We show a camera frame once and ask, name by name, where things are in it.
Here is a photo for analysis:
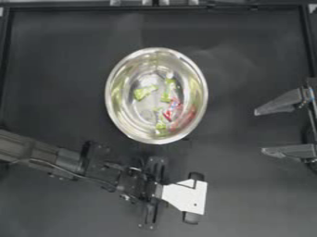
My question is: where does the red candy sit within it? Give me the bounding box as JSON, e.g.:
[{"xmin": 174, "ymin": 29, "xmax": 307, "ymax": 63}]
[{"xmin": 161, "ymin": 98, "xmax": 183, "ymax": 122}]

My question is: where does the steel bowl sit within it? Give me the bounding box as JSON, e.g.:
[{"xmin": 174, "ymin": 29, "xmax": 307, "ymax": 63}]
[{"xmin": 105, "ymin": 46, "xmax": 209, "ymax": 145}]

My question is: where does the green candy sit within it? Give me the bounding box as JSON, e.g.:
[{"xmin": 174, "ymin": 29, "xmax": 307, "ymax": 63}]
[
  {"xmin": 159, "ymin": 78, "xmax": 179, "ymax": 105},
  {"xmin": 133, "ymin": 85, "xmax": 161, "ymax": 102},
  {"xmin": 153, "ymin": 106, "xmax": 171, "ymax": 137}
]

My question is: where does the black frame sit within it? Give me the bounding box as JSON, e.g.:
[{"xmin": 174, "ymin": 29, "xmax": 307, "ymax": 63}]
[{"xmin": 0, "ymin": 0, "xmax": 317, "ymax": 77}]

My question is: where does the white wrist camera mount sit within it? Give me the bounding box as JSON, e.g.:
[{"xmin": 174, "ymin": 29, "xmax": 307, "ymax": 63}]
[{"xmin": 159, "ymin": 180, "xmax": 209, "ymax": 217}]

